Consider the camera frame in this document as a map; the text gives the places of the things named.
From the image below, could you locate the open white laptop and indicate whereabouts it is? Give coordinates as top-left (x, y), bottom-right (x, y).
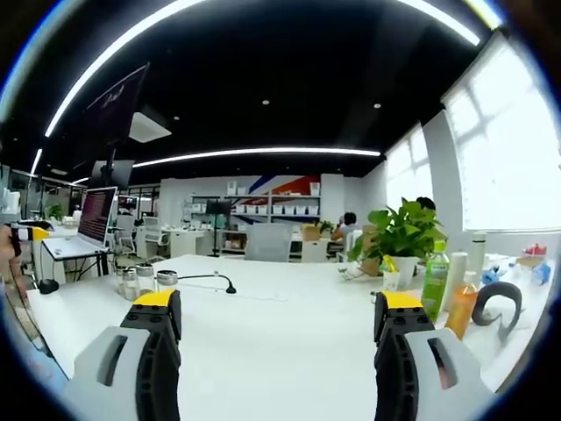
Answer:
top-left (41, 186), bottom-right (119, 264)

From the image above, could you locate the white office chair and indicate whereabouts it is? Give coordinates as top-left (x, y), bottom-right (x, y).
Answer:
top-left (140, 216), bottom-right (171, 259)

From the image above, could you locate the large hanging dark monitor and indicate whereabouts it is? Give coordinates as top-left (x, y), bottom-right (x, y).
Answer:
top-left (84, 62), bottom-right (151, 146)

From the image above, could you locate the glass seasoning bottle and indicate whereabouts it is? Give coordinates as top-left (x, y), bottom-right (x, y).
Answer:
top-left (135, 262), bottom-right (157, 297)
top-left (115, 267), bottom-right (133, 302)
top-left (155, 269), bottom-right (179, 294)

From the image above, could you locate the ceiling air conditioner unit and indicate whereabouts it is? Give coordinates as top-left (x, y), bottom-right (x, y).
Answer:
top-left (128, 111), bottom-right (173, 144)

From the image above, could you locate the grey mesh office chair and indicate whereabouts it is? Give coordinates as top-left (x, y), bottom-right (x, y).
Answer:
top-left (244, 223), bottom-right (295, 264)

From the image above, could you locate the white storage shelf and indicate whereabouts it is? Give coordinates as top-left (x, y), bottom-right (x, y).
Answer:
top-left (189, 192), bottom-right (322, 256)

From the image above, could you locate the blue crumpled cloth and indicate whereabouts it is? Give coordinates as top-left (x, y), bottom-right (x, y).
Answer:
top-left (480, 265), bottom-right (506, 287)

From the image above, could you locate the green drink bottle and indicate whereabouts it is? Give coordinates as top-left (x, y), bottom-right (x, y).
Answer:
top-left (420, 239), bottom-right (451, 324)

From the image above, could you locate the green leafy potted plant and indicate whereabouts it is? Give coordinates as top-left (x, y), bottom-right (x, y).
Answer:
top-left (347, 196), bottom-right (449, 291)

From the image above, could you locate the curved ceiling light strip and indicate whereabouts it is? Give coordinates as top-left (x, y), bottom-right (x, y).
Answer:
top-left (44, 0), bottom-right (482, 139)

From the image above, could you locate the orange drink bottle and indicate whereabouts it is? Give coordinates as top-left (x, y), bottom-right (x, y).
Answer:
top-left (444, 271), bottom-right (479, 342)

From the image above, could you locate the person's blue clothing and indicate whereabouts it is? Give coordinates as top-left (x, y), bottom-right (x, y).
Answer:
top-left (0, 262), bottom-right (70, 396)

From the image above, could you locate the person's left hand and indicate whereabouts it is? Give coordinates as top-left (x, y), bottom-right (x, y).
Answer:
top-left (0, 225), bottom-right (16, 264)

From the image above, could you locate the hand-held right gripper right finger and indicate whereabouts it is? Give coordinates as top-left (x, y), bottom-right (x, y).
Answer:
top-left (373, 289), bottom-right (497, 421)

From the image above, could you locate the long ceiling light strip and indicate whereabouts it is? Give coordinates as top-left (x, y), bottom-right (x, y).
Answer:
top-left (131, 147), bottom-right (381, 169)

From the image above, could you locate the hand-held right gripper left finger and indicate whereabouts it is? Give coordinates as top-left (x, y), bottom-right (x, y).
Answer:
top-left (65, 289), bottom-right (183, 421)

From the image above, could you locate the white thermos flask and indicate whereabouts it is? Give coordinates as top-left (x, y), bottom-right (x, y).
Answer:
top-left (470, 231), bottom-right (489, 290)

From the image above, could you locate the black screen on tripod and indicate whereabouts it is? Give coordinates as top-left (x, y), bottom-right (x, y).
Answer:
top-left (203, 198), bottom-right (232, 259)

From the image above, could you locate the small hanging dark monitor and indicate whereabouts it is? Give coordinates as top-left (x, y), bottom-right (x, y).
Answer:
top-left (89, 159), bottom-right (136, 190)

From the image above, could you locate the black desk microphone cable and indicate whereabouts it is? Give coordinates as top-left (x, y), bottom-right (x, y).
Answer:
top-left (176, 273), bottom-right (238, 296)

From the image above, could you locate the white cylindrical bottle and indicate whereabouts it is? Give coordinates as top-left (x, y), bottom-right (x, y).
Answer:
top-left (441, 250), bottom-right (471, 313)

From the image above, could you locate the blue packet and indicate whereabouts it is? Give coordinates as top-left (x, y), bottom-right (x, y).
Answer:
top-left (531, 260), bottom-right (552, 285)

